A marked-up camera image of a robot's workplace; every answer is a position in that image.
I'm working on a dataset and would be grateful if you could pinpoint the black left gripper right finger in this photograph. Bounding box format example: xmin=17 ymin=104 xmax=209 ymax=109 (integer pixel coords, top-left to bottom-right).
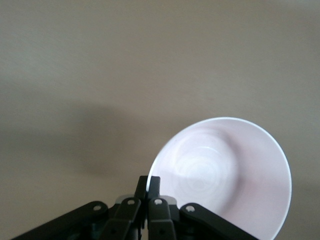
xmin=147 ymin=176 xmax=261 ymax=240

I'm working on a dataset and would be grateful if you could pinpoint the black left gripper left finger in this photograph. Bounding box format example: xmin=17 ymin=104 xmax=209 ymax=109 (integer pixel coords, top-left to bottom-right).
xmin=11 ymin=175 xmax=149 ymax=240

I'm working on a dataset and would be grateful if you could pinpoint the pink bowl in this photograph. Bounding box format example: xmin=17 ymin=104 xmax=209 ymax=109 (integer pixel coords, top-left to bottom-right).
xmin=147 ymin=116 xmax=293 ymax=240

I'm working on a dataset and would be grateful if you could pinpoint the brown table cloth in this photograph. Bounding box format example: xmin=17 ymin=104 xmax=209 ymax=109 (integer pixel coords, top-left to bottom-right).
xmin=0 ymin=0 xmax=320 ymax=240

